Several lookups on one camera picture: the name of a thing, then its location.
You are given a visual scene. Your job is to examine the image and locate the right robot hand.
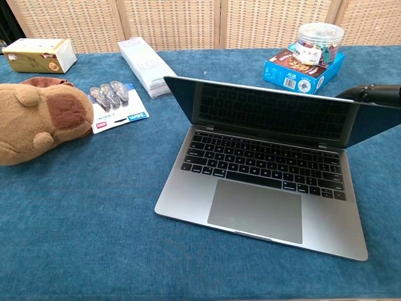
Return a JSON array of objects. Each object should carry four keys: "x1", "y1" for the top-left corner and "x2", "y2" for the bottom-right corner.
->
[{"x1": 335, "y1": 83, "x2": 401, "y2": 104}]

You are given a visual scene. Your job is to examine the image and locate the grey laptop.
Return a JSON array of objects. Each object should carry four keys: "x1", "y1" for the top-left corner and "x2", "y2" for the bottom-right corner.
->
[{"x1": 154, "y1": 75, "x2": 401, "y2": 261}]

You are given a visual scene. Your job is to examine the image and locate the blue snack box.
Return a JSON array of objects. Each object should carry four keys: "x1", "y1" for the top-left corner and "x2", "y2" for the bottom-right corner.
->
[{"x1": 262, "y1": 45, "x2": 346, "y2": 95}]

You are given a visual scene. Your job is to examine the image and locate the clear jar of clips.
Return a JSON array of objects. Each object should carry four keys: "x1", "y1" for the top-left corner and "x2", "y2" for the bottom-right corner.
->
[{"x1": 292, "y1": 23, "x2": 345, "y2": 68}]

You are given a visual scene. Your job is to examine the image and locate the woven folding screen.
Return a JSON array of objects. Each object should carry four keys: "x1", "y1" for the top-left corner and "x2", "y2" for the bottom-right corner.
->
[{"x1": 5, "y1": 0, "x2": 401, "y2": 54}]

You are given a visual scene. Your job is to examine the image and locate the long white tissue pack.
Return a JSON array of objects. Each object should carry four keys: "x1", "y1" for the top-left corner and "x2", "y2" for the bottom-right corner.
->
[{"x1": 117, "y1": 36, "x2": 179, "y2": 100}]

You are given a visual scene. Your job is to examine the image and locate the binder clips blister pack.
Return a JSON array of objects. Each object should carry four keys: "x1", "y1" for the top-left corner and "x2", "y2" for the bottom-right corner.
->
[{"x1": 86, "y1": 80, "x2": 150, "y2": 135}]

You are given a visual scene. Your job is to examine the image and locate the blue table cloth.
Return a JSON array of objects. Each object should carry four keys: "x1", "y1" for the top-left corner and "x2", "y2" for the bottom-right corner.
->
[{"x1": 0, "y1": 45, "x2": 401, "y2": 301}]

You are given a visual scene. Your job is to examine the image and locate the brown cloth towel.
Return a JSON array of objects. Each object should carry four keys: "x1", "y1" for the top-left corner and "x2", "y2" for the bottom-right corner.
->
[{"x1": 20, "y1": 77, "x2": 75, "y2": 88}]

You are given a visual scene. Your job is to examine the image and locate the brown capybara plush toy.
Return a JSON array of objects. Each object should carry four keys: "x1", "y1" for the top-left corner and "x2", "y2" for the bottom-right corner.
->
[{"x1": 0, "y1": 82, "x2": 95, "y2": 166}]

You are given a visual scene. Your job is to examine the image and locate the yellow tissue box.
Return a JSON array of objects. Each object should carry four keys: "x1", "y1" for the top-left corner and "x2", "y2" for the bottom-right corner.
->
[{"x1": 1, "y1": 38, "x2": 78, "y2": 75}]

